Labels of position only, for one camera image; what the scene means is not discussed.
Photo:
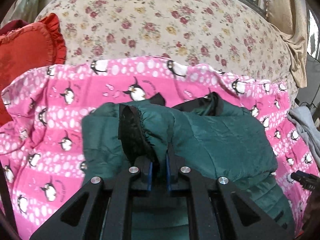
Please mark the dark green puffer jacket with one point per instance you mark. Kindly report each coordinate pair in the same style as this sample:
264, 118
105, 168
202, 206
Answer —
216, 138

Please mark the grey folded garment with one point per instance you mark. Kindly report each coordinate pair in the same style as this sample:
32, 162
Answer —
302, 120

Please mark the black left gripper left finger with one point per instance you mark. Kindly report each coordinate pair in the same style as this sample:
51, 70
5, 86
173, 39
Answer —
132, 182

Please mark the floral bed sheet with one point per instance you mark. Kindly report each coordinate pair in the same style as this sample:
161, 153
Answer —
226, 34

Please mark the red heart ruffled pillow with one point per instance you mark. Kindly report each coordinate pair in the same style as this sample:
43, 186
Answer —
35, 45

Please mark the pink penguin quilt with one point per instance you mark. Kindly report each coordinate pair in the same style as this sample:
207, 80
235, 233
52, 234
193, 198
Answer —
42, 148

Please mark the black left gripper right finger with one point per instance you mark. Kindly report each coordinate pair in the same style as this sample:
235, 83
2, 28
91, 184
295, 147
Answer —
186, 182

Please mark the dark maroon pillow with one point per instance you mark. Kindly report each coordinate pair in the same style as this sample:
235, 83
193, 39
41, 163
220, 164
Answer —
13, 25

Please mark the beige curtain right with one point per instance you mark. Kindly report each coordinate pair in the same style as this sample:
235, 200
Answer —
289, 18

